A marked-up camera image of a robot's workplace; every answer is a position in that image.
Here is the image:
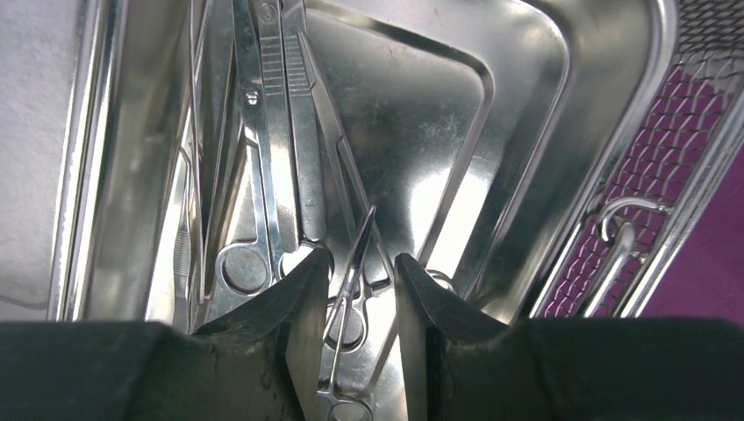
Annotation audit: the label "purple cloth wrap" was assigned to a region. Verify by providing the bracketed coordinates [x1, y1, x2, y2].
[530, 60, 743, 319]

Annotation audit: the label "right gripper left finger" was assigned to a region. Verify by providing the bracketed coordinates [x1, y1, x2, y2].
[1, 250, 330, 420]

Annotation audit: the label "steel surgical scissors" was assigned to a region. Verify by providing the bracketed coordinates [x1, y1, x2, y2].
[216, 1, 300, 296]

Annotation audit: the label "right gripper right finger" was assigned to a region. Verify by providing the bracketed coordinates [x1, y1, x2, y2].
[395, 253, 743, 420]

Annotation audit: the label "steel surgical forceps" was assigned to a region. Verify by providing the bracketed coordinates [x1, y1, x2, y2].
[317, 205, 376, 420]

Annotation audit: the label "steel instrument tray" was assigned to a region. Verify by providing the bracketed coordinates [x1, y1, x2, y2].
[46, 0, 744, 421]

